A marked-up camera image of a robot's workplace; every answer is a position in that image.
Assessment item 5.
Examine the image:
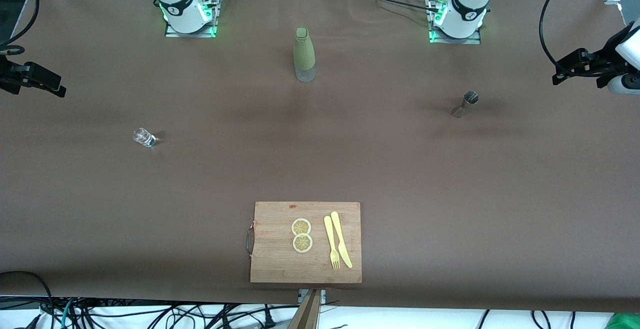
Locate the steel jigger measuring cup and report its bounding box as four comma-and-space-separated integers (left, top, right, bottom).
451, 91, 480, 118

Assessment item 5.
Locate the clear shot glass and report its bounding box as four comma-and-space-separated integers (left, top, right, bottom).
132, 127, 158, 148

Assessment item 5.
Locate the brown table cover sheet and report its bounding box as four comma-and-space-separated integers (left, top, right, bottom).
0, 0, 640, 315

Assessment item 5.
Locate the green sleeved glass bottle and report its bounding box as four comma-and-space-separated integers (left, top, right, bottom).
293, 27, 317, 83

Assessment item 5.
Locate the green cloth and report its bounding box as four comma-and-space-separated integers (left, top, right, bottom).
605, 313, 640, 329

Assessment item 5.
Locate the yellow plastic knife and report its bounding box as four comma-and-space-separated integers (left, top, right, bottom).
330, 211, 353, 269

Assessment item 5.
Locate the wooden cutting board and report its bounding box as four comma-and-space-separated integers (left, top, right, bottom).
246, 201, 363, 285

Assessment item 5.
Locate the yellow plastic fork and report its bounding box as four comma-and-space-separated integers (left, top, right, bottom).
323, 215, 341, 271

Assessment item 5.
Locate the wooden beam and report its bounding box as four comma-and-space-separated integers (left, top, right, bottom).
287, 290, 322, 329

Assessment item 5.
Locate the small metal mounting bracket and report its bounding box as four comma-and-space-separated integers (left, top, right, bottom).
298, 289, 327, 304

